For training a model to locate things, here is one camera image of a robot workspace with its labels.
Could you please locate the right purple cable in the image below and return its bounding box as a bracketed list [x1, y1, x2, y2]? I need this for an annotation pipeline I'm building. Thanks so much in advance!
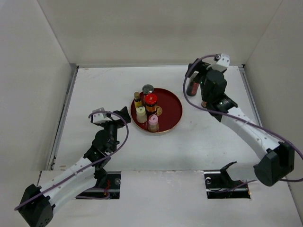
[182, 54, 303, 183]

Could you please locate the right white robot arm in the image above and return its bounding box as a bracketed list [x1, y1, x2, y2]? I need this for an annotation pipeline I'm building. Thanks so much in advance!
[185, 54, 295, 187]

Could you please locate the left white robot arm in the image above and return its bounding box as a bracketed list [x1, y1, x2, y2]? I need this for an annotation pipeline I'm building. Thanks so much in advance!
[15, 106, 131, 227]

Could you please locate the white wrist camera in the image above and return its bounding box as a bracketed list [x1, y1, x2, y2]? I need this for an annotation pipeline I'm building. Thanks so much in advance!
[90, 107, 112, 124]
[206, 53, 230, 72]

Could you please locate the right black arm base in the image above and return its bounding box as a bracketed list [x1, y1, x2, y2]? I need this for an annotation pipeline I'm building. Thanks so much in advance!
[204, 161, 250, 199]

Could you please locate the pink cap spice jar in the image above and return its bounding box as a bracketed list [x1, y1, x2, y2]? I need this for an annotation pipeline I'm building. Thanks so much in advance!
[147, 114, 159, 132]

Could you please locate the red lid sauce jar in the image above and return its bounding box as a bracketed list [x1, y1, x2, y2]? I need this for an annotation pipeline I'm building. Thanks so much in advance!
[144, 93, 158, 114]

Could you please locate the small yellow label bottle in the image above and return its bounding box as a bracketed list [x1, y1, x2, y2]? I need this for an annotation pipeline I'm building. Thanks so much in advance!
[134, 92, 142, 109]

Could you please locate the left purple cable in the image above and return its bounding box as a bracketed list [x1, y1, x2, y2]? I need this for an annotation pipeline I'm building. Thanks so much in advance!
[14, 110, 130, 211]

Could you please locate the tall dark soy sauce bottle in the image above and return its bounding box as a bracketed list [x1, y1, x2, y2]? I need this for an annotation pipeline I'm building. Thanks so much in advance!
[186, 72, 201, 96]

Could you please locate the cream cap spice jar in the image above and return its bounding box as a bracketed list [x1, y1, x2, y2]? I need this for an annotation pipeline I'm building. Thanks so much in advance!
[136, 106, 147, 123]

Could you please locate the silver cap spice shaker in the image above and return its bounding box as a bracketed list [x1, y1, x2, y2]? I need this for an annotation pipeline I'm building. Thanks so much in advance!
[142, 84, 154, 96]

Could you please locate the round red tray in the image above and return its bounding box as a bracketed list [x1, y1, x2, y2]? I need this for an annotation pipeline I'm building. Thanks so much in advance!
[130, 87, 183, 134]

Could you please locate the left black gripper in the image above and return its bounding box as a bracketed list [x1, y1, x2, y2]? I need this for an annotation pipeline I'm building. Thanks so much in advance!
[100, 106, 130, 152]

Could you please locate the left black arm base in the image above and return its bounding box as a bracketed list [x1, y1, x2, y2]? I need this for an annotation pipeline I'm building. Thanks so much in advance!
[75, 172, 122, 200]

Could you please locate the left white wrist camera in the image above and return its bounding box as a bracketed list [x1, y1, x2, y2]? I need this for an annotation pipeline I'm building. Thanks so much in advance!
[90, 107, 112, 124]

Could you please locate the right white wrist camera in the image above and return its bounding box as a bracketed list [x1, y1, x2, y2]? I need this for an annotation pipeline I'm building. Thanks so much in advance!
[206, 53, 230, 72]

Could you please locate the purple cable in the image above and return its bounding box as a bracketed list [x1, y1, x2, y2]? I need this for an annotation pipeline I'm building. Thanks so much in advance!
[14, 110, 130, 211]
[182, 54, 303, 183]

